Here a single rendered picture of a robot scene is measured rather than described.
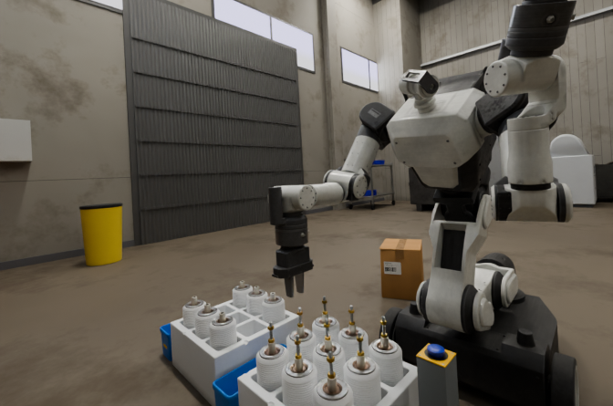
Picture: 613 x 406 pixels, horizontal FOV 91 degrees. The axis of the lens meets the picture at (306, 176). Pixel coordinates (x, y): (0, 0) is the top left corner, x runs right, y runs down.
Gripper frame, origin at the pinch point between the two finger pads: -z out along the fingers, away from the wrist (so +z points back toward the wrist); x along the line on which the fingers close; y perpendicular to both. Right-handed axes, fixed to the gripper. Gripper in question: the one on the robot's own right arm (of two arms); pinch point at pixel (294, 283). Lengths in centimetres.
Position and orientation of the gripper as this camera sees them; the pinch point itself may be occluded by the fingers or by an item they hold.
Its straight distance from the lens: 86.0
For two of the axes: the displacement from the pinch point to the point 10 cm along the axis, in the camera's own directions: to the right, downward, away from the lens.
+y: 7.0, -0.4, -7.2
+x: -7.1, 0.4, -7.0
